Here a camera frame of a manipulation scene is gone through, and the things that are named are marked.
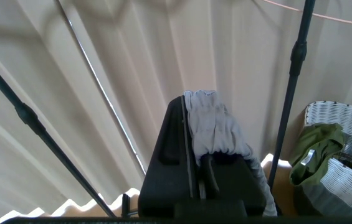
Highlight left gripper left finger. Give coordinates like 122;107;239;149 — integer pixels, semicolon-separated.
138;95;201;218

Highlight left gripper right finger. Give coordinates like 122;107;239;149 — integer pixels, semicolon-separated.
200;152;267;218

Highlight pale grey shorts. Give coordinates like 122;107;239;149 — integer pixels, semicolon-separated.
183;90;278;217

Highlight green long-sleeved shirt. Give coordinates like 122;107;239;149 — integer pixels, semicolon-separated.
288;123;346;187

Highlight pink clothes hanger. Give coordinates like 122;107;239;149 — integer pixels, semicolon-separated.
261;0;352;29

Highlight white laundry basket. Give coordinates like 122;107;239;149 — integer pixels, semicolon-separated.
293;100;352;217

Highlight black clothes rack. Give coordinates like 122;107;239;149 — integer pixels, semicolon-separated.
0;0;316;218

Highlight beige curtain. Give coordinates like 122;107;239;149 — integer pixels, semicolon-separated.
0;0;352;218

